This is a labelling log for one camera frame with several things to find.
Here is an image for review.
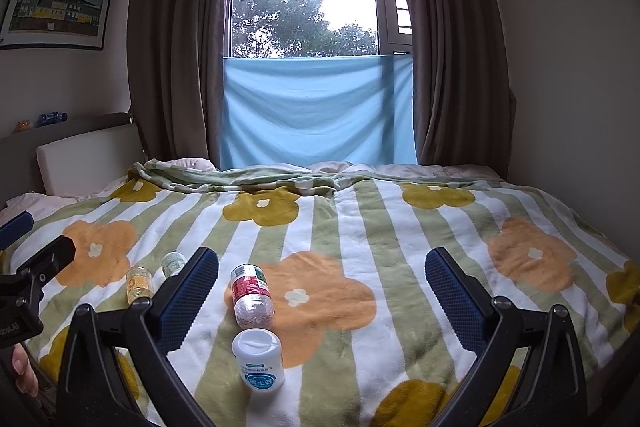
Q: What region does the white headboard cushion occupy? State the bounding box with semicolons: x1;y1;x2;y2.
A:
35;122;147;198

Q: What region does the small yellow bottle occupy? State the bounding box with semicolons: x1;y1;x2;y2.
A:
125;265;154;306

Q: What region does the grey bed headboard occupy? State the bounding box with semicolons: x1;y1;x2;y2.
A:
0;111;151;208

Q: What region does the person's left hand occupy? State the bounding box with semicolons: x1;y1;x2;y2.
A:
12;342;40;398

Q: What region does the clear plastic bottle red label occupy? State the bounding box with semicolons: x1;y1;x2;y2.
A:
229;263;275;329

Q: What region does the brown curtain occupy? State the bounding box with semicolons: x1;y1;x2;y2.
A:
386;0;517;180
127;0;242;172

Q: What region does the framed picture of houses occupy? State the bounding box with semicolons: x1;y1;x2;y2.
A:
0;0;119;52

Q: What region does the white plastic jar blue label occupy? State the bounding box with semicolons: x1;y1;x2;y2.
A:
231;328;285;401

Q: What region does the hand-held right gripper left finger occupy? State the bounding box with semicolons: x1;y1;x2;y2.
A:
56;247;219;427

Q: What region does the pale pink bed sheet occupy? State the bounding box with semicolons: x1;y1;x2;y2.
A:
0;192;77;229

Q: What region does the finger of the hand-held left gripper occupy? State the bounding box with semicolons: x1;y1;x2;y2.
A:
0;234;76;295
0;212;35;251

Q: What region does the floral striped blanket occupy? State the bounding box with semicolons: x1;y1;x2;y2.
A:
0;159;640;427

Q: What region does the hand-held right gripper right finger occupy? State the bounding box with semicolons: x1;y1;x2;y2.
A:
424;247;588;427

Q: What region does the small green bottle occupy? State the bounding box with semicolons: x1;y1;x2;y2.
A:
160;250;187;278

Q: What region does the light blue cloth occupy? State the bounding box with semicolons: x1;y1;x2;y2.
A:
219;54;419;170

